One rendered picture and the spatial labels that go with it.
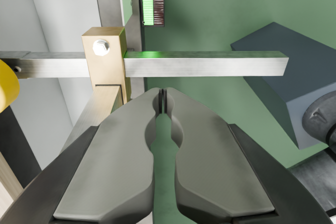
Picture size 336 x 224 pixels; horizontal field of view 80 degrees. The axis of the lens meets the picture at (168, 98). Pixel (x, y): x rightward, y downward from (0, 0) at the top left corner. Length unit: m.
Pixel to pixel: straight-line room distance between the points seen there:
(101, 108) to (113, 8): 0.23
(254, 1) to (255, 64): 0.91
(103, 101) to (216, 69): 0.17
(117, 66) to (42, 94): 0.30
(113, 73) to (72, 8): 0.27
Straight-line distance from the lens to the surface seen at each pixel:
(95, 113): 0.25
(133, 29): 0.43
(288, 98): 0.75
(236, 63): 0.32
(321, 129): 0.78
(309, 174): 0.69
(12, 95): 0.33
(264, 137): 1.74
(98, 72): 0.31
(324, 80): 0.80
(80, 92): 0.62
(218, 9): 1.17
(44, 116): 0.56
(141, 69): 0.30
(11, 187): 0.48
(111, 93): 0.29
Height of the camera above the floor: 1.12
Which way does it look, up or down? 58 degrees down
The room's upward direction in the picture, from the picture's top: 176 degrees clockwise
